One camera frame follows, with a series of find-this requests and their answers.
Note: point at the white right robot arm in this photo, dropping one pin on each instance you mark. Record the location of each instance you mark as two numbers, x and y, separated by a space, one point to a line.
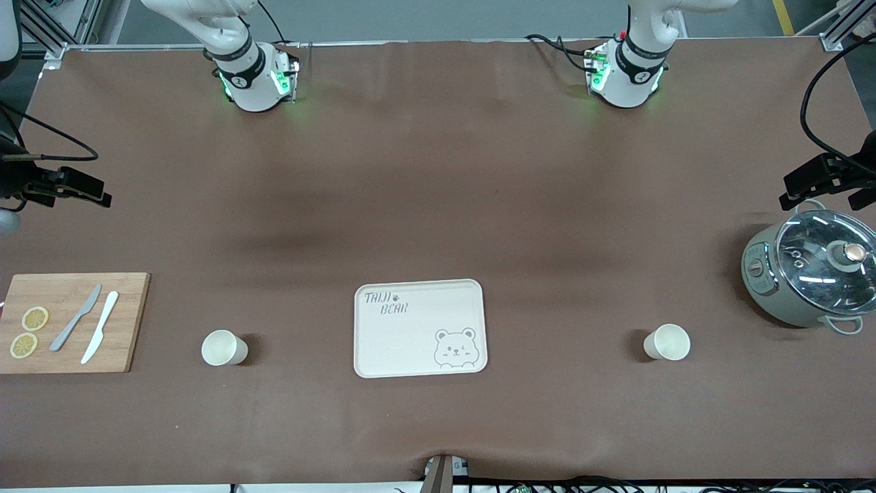
250 82

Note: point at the lemon slice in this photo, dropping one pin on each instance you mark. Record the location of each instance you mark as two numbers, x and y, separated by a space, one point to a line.
24 345
35 318

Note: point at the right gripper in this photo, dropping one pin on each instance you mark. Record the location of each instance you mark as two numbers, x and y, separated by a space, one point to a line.
15 180

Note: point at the glass pot lid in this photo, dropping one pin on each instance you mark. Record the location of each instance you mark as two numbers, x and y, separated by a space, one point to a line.
821 267

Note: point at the beige bear print tray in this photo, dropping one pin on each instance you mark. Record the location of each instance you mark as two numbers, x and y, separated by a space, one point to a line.
410 342

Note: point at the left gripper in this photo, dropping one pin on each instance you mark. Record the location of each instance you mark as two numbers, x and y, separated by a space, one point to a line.
864 162

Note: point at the grey plastic knife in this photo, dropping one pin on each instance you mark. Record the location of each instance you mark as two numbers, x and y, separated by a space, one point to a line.
75 319

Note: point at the grey-green electric pot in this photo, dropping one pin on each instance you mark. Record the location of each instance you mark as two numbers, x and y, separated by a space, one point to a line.
763 287

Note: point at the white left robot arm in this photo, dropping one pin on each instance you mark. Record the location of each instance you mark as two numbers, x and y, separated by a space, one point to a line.
626 85

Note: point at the brown table mat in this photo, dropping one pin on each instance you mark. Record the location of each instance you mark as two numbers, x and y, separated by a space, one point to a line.
438 205

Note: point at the aluminium frame profile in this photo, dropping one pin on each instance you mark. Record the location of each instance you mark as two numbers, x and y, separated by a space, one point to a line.
51 27
845 24

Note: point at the white IKEA cup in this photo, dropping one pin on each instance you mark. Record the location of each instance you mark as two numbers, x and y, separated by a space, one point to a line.
669 342
220 348

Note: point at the white plastic knife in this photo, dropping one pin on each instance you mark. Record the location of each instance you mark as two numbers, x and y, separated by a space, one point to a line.
101 325

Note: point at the wooden cutting board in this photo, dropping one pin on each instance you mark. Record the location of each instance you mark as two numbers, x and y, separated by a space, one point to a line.
130 322

